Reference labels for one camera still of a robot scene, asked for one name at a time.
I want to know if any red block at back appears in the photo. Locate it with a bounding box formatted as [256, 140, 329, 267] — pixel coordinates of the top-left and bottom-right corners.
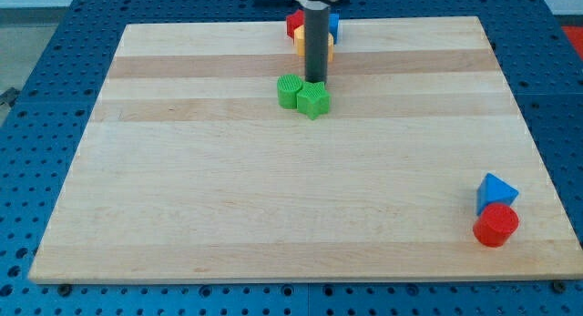
[285, 9, 304, 39]

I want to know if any yellow block left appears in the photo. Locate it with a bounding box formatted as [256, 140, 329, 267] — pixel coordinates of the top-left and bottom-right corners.
[293, 25, 305, 56]

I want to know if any red object at right edge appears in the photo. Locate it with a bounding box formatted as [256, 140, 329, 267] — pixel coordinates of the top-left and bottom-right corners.
[562, 25, 583, 59]

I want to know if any red cylinder block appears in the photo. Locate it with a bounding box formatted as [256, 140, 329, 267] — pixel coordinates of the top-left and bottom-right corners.
[473, 202, 519, 248]

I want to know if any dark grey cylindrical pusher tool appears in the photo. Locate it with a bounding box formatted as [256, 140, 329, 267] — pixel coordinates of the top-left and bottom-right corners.
[303, 0, 330, 83]

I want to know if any green cylinder block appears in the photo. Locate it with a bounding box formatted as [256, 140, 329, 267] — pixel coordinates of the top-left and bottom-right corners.
[276, 74, 303, 109]

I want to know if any yellow block right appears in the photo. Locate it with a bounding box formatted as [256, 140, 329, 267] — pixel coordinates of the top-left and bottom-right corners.
[327, 33, 334, 63]

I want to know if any green star block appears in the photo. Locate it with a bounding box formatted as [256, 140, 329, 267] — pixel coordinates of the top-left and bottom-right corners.
[296, 82, 331, 120]

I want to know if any yellow block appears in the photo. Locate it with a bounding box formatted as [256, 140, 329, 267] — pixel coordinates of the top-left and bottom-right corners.
[293, 25, 305, 56]
[327, 33, 334, 63]

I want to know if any blue block at back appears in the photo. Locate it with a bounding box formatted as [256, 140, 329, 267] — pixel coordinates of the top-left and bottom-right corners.
[329, 13, 340, 44]

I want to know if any wooden board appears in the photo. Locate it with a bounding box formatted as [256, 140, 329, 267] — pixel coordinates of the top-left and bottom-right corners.
[29, 16, 582, 284]

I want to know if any blue triangle block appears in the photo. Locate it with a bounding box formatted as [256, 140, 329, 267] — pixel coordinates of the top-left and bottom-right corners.
[476, 173, 519, 216]

